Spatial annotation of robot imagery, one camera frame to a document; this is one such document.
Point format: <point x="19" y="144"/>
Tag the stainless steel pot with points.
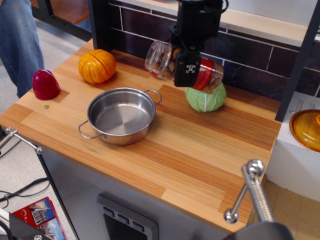
<point x="120" y="116"/>

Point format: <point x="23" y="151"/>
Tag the metal clamp screw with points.
<point x="13" y="133"/>
<point x="252" y="185"/>

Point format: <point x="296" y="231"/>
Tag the dark shelf post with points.
<point x="299" y="64"/>

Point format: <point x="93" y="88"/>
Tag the orange toy pumpkin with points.
<point x="97" y="66"/>

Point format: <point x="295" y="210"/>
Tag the person leg in jeans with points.
<point x="20" y="49"/>

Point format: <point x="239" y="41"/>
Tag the right metal clamp screw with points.
<point x="252" y="185"/>

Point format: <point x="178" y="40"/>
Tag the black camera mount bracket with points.
<point x="13" y="228"/>

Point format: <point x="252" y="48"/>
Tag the toy oven control panel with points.
<point x="122" y="223"/>

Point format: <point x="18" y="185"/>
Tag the orange glass lid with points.
<point x="305" y="127"/>

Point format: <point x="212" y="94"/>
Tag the dark red toy vegetable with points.
<point x="44" y="85"/>

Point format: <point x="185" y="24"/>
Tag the green toy cabbage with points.
<point x="201" y="101"/>

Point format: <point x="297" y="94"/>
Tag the left metal clamp screw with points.
<point x="13" y="133"/>

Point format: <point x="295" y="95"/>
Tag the clear almond jar red label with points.
<point x="160" y="61"/>

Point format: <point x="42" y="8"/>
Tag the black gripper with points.
<point x="197" y="21"/>

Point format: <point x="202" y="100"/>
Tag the red postcard booklet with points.
<point x="42" y="216"/>

